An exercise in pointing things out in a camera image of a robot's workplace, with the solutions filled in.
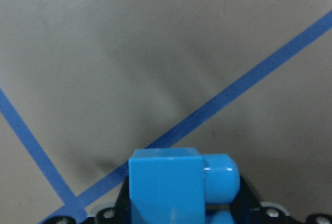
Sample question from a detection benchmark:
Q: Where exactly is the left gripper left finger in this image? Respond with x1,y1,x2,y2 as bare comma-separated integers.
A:
42,176,132,224

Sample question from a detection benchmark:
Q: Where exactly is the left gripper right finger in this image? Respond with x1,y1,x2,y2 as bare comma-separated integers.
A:
230,176,332,224

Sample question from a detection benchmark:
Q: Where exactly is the blue toy block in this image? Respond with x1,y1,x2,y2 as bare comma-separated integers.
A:
129,148,240,223

